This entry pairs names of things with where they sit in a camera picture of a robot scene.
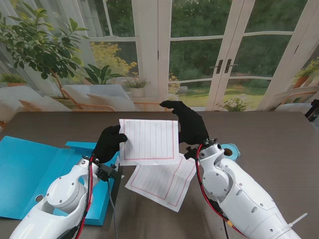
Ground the blue file box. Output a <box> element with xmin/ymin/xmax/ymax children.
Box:
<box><xmin>0</xmin><ymin>135</ymin><xmax>124</xmax><ymax>226</ymax></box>

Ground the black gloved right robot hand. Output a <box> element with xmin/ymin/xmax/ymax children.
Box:
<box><xmin>159</xmin><ymin>100</ymin><xmax>209</xmax><ymax>145</ymax></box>

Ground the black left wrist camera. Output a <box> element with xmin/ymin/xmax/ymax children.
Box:
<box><xmin>97</xmin><ymin>164</ymin><xmax>118</xmax><ymax>182</ymax></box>

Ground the blue label roll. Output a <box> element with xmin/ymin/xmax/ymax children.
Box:
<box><xmin>220</xmin><ymin>143</ymin><xmax>242</xmax><ymax>161</ymax></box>

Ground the white zip tie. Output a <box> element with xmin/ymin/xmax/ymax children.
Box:
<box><xmin>289</xmin><ymin>213</ymin><xmax>309</xmax><ymax>229</ymax></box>

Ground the red left arm cable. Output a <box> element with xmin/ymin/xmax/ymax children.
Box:
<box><xmin>74</xmin><ymin>155</ymin><xmax>97</xmax><ymax>239</ymax></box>

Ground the grey cable with plug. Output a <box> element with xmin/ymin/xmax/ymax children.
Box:
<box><xmin>107</xmin><ymin>180</ymin><xmax>118</xmax><ymax>239</ymax></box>

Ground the black stand equipment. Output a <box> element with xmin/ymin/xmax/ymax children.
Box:
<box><xmin>305</xmin><ymin>99</ymin><xmax>319</xmax><ymax>122</ymax></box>

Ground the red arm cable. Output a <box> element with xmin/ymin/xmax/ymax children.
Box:
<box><xmin>195</xmin><ymin>145</ymin><xmax>247</xmax><ymax>237</ymax></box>
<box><xmin>74</xmin><ymin>155</ymin><xmax>97</xmax><ymax>239</ymax></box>

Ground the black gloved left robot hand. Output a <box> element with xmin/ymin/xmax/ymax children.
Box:
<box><xmin>92</xmin><ymin>125</ymin><xmax>129</xmax><ymax>165</ymax></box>

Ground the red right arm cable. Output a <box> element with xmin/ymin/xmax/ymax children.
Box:
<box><xmin>195</xmin><ymin>145</ymin><xmax>247</xmax><ymax>237</ymax></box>

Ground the printed garden window backdrop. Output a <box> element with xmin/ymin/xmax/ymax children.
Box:
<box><xmin>0</xmin><ymin>0</ymin><xmax>319</xmax><ymax>114</ymax></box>

